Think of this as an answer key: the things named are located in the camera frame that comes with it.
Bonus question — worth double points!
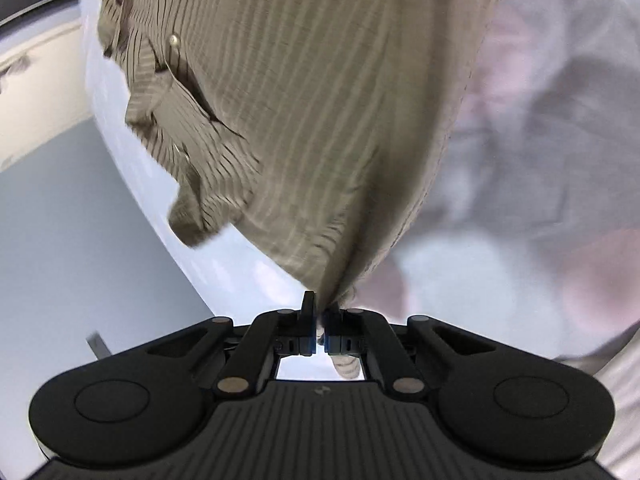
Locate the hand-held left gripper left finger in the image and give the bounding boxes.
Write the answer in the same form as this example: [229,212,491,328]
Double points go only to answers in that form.
[149,290,317,402]

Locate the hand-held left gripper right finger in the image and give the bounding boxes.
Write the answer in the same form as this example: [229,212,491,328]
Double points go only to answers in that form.
[322,307,496,402]

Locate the brown striped shirt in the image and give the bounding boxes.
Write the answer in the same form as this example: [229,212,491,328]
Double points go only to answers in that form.
[97,0,516,381]

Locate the white door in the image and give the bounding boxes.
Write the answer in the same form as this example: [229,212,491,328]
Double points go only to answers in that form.
[0,15,98,173]

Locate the grey wall outlet strip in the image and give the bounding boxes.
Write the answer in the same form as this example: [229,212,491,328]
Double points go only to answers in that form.
[86,331,110,359]

